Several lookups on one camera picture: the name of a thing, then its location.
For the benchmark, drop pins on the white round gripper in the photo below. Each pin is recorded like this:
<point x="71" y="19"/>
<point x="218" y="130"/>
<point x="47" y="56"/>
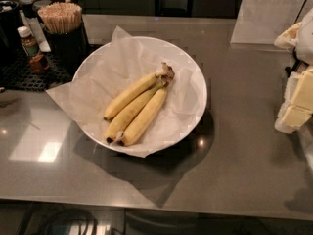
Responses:
<point x="306" y="39"/>

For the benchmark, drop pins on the yellow banana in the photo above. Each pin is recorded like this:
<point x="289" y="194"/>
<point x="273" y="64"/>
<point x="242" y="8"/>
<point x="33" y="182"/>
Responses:
<point x="129" y="94"/>
<point x="121" y="121"/>
<point x="144" y="119"/>

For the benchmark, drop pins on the white bowl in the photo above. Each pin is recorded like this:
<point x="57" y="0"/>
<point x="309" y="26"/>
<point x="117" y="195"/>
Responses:
<point x="195" y="92"/>

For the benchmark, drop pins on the clear acrylic stand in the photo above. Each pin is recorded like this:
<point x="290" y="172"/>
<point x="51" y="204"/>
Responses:
<point x="261" y="21"/>

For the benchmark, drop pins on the white parchment paper liner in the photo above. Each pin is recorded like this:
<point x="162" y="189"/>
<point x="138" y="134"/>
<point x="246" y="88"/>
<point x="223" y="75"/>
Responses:
<point x="107" y="79"/>

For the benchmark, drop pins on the black chopstick holder cup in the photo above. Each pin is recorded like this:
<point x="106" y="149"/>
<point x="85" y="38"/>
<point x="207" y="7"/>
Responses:
<point x="70" y="48"/>

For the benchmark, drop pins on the bundle of wooden chopsticks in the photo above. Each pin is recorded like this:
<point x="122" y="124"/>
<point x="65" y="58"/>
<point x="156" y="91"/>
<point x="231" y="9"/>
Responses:
<point x="61" y="17"/>

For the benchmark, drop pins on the small brown sauce bottle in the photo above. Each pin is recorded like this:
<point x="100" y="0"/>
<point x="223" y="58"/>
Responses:
<point x="36" y="58"/>

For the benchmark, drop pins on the black grid mat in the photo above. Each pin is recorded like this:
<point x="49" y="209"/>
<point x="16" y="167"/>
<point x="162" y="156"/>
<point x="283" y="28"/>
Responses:
<point x="18" y="75"/>

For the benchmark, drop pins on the black container left edge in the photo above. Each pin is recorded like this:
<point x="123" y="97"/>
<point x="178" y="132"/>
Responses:
<point x="10" y="21"/>

